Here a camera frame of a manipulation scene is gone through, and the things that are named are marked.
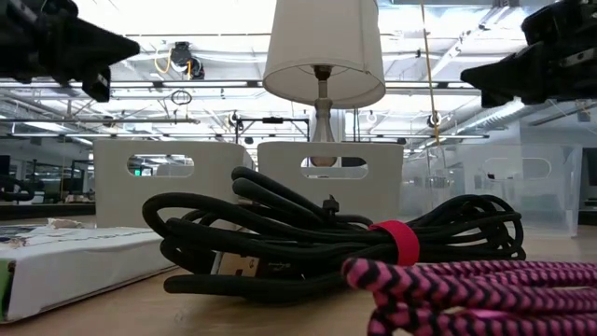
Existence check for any yellow cord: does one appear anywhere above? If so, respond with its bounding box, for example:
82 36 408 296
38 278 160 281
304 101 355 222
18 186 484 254
421 0 443 147

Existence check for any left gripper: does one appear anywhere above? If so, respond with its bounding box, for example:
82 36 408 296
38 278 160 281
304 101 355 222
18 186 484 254
0 0 141 103

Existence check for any clear plastic bin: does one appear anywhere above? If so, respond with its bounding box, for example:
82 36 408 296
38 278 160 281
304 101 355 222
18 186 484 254
400 142 584 238

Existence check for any thick black cable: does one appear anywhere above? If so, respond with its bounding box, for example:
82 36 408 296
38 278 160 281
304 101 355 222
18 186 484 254
141 165 377 304

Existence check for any black cable with red strap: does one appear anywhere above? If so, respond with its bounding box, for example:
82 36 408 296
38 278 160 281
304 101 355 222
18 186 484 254
326 193 527 268

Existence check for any pink black braided cable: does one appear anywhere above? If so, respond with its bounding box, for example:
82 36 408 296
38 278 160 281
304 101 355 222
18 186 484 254
340 257 597 336

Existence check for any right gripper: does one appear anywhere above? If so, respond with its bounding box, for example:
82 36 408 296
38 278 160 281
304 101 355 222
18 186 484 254
460 0 597 109

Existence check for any white plastic bin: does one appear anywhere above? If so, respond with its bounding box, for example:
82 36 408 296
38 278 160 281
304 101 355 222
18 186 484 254
91 138 257 230
257 141 405 224

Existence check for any white-shade silver table lamp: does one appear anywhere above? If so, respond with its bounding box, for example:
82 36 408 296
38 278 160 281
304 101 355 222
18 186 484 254
262 0 387 168

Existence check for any black ceiling cord reel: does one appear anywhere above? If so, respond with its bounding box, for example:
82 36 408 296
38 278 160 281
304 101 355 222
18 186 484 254
168 40 206 80

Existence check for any white card reader box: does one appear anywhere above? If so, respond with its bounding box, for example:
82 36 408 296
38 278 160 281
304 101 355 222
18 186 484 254
0 217 178 324

